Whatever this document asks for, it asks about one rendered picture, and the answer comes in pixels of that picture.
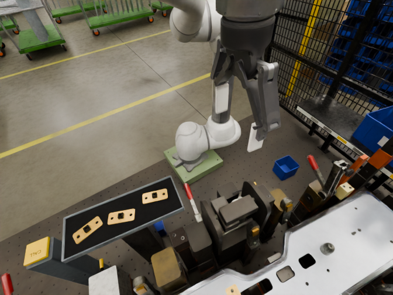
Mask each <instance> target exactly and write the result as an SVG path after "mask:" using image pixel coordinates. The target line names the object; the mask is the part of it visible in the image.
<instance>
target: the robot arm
mask: <svg viewBox="0 0 393 295"><path fill-rule="evenodd" d="M158 1H160V2H163V3H165V4H167V5H170V6H173V9H172V11H171V15H170V29H171V33H172V34H173V36H174V37H175V38H176V39H177V40H178V41H180V42H182V43H188V42H209V44H210V47H211V49H212V51H213V66H212V71H211V75H210V77H211V80H212V115H211V116H210V117H209V118H208V121H207V123H206V125H198V124H197V123H195V122H184V123H183V124H181V125H180V126H179V127H178V129H177V132H176V135H175V144H176V148H177V153H174V154H173V155H172V157H173V159H175V160H177V161H176V162H175V163H174V167H175V168H177V167H179V166H183V167H184V168H185V169H186V170H187V172H191V171H192V170H193V169H194V168H195V167H196V166H197V165H199V164H200V163H201V162H203V161H204V160H205V159H208V158H209V155H208V154H206V153H205V151H207V150H210V149H217V148H222V147H225V146H229V145H231V144H233V143H235V142H236V141H237V140H238V139H239V138H240V135H241V129H240V126H239V124H238V123H237V122H236V121H235V120H234V119H233V118H232V116H231V115H230V109H231V103H232V92H233V83H234V78H235V76H236V77H237V78H238V79H239V80H240V81H241V84H242V87H243V88H244V89H246V91H247V96H248V98H249V102H250V106H251V110H252V113H253V116H254V120H255V123H252V125H251V131H250V137H249V144H248V148H247V151H248V152H252V151H254V150H256V149H259V148H261V147H262V144H263V140H264V139H265V138H266V137H267V133H268V132H269V131H272V130H274V129H277V128H279V127H281V119H280V106H279V99H278V85H277V77H278V69H279V65H278V63H277V62H274V63H271V64H269V63H266V62H265V61H264V50H265V49H266V47H267V46H268V45H269V44H270V42H271V38H272V35H273V29H274V23H275V15H274V14H275V13H277V12H279V11H280V10H281V9H282V7H283V6H284V2H285V0H158ZM254 76H256V79H257V80H254V81H251V82H248V80H251V79H252V78H254ZM261 119H262V120H261Z"/></svg>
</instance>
